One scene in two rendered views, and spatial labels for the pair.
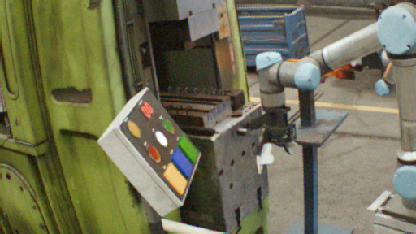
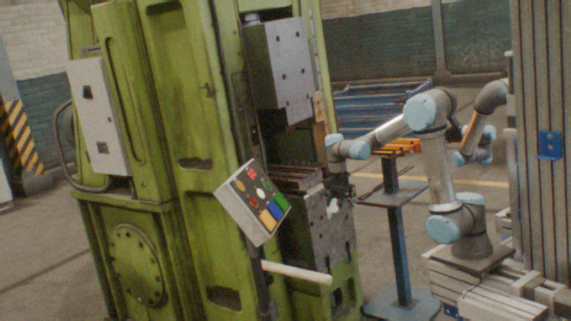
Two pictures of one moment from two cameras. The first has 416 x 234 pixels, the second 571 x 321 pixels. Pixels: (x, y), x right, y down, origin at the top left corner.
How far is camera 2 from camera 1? 0.83 m
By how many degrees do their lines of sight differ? 8
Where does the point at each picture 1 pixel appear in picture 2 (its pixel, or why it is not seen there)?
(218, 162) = (310, 216)
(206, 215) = (302, 261)
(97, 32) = (214, 116)
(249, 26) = (371, 105)
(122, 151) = (230, 200)
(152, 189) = (250, 226)
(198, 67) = (301, 144)
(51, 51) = (177, 127)
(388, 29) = (411, 112)
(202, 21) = (298, 110)
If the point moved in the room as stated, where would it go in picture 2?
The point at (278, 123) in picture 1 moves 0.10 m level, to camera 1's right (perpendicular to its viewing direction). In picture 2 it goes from (341, 184) to (365, 180)
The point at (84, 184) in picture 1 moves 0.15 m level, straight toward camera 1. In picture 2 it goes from (203, 236) to (205, 247)
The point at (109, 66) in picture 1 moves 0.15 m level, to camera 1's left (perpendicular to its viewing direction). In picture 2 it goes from (226, 142) to (194, 146)
